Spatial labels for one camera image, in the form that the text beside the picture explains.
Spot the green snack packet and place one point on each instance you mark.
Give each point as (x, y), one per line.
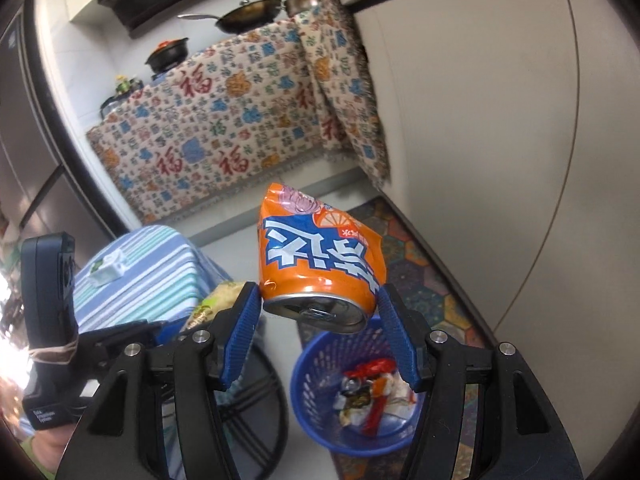
(210, 305)

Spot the white plastic bag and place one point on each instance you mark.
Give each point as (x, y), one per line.
(400, 392)

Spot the orange soda can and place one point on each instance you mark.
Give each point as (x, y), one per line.
(320, 260)

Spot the printed blanket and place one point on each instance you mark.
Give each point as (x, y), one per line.
(200, 125)

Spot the black wok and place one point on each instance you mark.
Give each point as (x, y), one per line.
(250, 15)

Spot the steel pot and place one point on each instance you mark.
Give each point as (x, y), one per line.
(302, 4)

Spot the red snack wrapper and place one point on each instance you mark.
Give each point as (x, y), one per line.
(375, 412)

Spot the gold foil wrapper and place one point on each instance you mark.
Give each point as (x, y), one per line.
(357, 396)

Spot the black clay pot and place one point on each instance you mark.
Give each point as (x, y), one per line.
(167, 57)

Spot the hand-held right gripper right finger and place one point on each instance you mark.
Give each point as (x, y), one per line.
(400, 345)

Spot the small green yellow item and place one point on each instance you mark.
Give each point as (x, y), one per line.
(127, 85)

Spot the black round table base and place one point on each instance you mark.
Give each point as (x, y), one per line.
(272, 410)

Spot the orange white snack packet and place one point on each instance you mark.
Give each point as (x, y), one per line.
(382, 386)

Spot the blue plastic basket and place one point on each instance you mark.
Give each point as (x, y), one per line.
(320, 360)

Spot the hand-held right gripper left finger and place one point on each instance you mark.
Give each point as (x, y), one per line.
(239, 340)

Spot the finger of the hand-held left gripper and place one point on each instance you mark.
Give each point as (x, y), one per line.
(125, 332)

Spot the white green milk carton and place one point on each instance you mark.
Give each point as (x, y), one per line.
(107, 270)

